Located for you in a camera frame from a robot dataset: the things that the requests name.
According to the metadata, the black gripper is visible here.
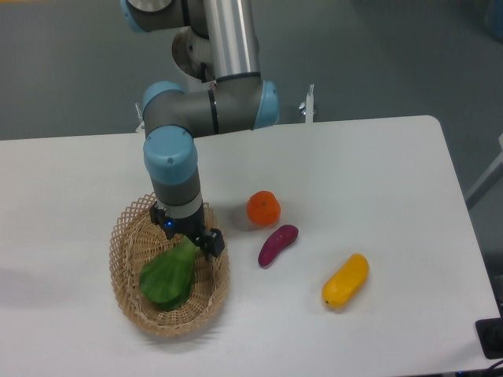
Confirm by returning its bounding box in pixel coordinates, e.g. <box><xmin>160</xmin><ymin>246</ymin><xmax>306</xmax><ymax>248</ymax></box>
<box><xmin>149</xmin><ymin>201</ymin><xmax>224</xmax><ymax>261</ymax></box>

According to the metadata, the black box at table edge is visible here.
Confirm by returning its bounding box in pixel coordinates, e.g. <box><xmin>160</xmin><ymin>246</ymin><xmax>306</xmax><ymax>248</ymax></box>
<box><xmin>475</xmin><ymin>317</ymin><xmax>502</xmax><ymax>360</ymax></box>

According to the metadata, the blue object top right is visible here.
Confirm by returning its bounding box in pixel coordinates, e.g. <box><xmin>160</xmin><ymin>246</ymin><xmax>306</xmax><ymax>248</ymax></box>
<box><xmin>485</xmin><ymin>0</ymin><xmax>503</xmax><ymax>42</ymax></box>

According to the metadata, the green bok choy vegetable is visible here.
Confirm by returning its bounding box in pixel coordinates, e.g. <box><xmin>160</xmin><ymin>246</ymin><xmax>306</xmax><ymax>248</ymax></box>
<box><xmin>139</xmin><ymin>237</ymin><xmax>199</xmax><ymax>311</ymax></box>

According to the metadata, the purple sweet potato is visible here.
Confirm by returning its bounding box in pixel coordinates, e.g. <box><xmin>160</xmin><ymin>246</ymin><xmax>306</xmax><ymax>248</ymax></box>
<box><xmin>258</xmin><ymin>225</ymin><xmax>299</xmax><ymax>268</ymax></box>

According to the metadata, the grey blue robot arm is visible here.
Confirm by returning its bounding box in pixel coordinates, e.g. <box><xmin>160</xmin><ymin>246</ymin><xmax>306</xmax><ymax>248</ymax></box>
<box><xmin>121</xmin><ymin>1</ymin><xmax>279</xmax><ymax>258</ymax></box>

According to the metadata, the yellow mango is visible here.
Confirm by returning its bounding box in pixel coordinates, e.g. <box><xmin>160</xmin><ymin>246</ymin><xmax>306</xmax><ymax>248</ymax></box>
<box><xmin>321</xmin><ymin>253</ymin><xmax>369</xmax><ymax>309</ymax></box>

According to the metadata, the woven wicker basket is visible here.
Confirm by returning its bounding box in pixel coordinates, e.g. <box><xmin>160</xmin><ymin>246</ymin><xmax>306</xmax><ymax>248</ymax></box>
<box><xmin>109</xmin><ymin>193</ymin><xmax>230</xmax><ymax>338</ymax></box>

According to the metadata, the orange tangerine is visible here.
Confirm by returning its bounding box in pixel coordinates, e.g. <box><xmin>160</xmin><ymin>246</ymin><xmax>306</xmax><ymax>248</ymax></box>
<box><xmin>246</xmin><ymin>191</ymin><xmax>281</xmax><ymax>226</ymax></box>

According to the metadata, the white table leg frame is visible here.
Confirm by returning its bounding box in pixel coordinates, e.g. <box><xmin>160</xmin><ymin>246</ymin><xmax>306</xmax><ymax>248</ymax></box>
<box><xmin>464</xmin><ymin>134</ymin><xmax>502</xmax><ymax>210</ymax></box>

